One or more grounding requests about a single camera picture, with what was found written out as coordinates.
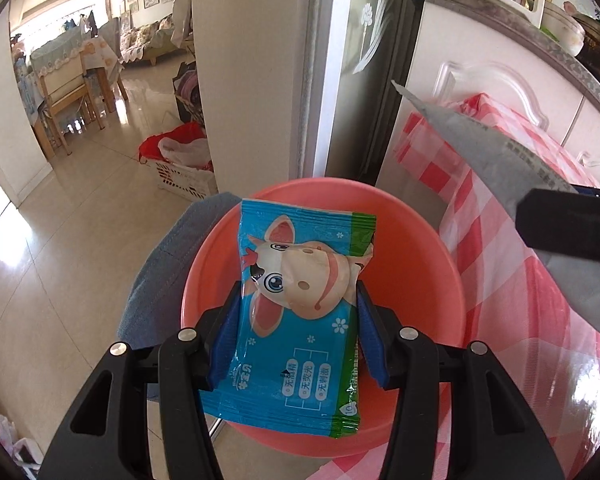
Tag blue cow wet wipes packet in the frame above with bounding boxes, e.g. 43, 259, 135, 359
200, 199, 377, 440

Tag dining table with cloth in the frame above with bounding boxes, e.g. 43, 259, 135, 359
30, 27, 130, 116

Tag blue denim cushion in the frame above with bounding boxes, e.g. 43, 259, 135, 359
117, 192, 241, 401

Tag floral sofa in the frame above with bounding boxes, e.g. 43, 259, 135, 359
119, 15, 196, 67

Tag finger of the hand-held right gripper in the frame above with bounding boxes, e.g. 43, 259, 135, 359
515, 185, 600, 263

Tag steel countertop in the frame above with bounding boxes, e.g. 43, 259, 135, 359
405, 0, 600, 126

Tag grey wet wipes packet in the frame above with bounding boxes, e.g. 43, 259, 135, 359
391, 80, 600, 343

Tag wooden chair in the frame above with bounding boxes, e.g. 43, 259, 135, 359
32, 52, 93, 156

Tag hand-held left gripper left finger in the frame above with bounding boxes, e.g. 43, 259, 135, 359
40, 280, 243, 480

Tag frosted glass door floral pattern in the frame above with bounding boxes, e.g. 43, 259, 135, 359
325, 0, 411, 186

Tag red white checkered tablecloth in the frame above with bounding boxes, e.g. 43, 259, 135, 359
300, 92, 600, 480

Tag pink plastic basin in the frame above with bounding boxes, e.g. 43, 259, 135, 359
180, 176, 466, 458

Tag white bowl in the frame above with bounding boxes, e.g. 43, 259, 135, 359
540, 0, 587, 58

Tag dark bag pile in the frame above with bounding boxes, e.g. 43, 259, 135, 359
172, 62, 206, 126

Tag white laundry basket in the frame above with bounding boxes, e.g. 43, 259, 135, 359
150, 155, 220, 200

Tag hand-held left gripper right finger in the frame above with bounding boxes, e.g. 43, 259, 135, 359
355, 282, 566, 480

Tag white plastic bag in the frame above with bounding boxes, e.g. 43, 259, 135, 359
158, 137, 211, 167

